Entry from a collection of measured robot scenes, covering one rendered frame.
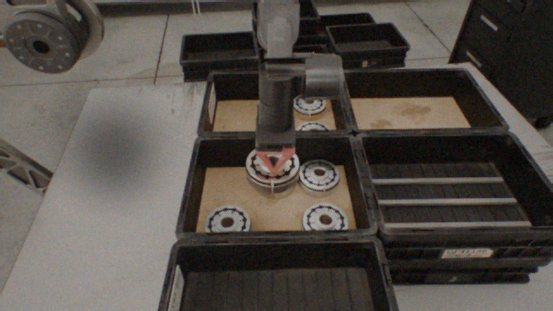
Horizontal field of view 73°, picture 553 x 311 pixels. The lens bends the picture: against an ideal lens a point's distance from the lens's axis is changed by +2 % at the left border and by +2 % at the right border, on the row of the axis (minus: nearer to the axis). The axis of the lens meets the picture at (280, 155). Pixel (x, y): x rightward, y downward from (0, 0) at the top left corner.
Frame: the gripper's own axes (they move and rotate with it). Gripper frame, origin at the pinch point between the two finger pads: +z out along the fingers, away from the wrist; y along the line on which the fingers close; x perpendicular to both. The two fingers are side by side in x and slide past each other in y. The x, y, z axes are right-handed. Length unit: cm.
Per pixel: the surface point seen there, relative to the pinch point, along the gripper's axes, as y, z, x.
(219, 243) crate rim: -10.5, 12.8, 10.1
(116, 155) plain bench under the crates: 36, 38, 50
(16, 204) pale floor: 71, 112, 131
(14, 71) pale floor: 200, 117, 196
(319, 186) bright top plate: 9.0, 18.5, -11.7
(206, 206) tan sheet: 5.4, 22.6, 15.7
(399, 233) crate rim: -9.2, 10.5, -24.8
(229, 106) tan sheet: 45, 23, 14
